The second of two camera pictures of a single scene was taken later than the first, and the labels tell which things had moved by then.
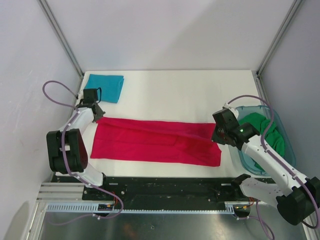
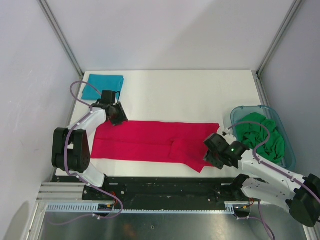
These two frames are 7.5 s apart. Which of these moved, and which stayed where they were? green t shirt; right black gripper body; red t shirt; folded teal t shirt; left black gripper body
Moved: left black gripper body; right black gripper body
Stayed: green t shirt; red t shirt; folded teal t shirt
